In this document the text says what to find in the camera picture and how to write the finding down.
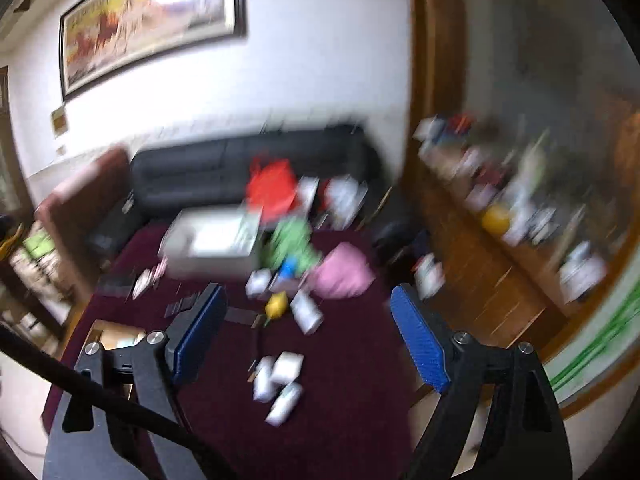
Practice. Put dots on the framed painting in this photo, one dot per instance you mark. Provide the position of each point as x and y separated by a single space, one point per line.
150 15

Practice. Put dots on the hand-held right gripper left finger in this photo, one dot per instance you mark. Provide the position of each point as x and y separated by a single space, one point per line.
200 330

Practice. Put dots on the small gold wall plaque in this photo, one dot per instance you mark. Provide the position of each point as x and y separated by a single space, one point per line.
59 120

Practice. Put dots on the cardboard box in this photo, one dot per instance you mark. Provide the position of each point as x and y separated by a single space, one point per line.
117 332

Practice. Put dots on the black phone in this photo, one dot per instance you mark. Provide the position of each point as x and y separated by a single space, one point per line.
115 285

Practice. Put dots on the pink cloth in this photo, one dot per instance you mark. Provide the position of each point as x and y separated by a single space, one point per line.
342 270

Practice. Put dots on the white plastic bag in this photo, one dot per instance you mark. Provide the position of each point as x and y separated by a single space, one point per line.
345 200

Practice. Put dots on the green cloth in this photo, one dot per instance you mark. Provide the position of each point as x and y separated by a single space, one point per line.
290 240

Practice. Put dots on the maroon tablecloth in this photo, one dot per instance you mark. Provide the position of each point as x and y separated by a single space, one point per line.
350 385

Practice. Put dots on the white bottle green label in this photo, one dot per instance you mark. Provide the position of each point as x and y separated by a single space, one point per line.
285 402

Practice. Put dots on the red bag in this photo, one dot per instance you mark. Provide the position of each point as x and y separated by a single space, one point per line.
270 187

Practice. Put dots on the grey shoe box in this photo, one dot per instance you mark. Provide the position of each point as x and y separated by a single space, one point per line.
210 240

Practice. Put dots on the plain white bottle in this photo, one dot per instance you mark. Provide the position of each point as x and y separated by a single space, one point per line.
262 382

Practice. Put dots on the black marker cream cap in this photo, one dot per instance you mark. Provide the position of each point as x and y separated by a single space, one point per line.
245 317

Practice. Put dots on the black sofa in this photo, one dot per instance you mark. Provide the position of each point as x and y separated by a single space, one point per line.
200 170

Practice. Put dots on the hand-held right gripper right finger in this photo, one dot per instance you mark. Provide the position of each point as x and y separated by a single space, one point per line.
420 345

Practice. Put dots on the brown armchair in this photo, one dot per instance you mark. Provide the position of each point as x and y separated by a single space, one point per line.
85 195

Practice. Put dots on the white charger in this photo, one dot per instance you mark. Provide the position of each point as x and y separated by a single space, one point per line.
257 283

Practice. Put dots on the patterned cushion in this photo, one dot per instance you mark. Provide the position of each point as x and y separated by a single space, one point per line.
37 245

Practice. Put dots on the white tube bottle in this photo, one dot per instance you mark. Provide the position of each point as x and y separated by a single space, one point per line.
307 315

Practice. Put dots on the small blue item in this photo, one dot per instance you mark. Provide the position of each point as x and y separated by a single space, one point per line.
288 268

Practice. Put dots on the white key fob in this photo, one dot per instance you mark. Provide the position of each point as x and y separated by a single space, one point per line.
142 282

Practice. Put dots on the wooden counter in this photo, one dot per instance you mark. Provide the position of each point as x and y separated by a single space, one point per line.
475 280

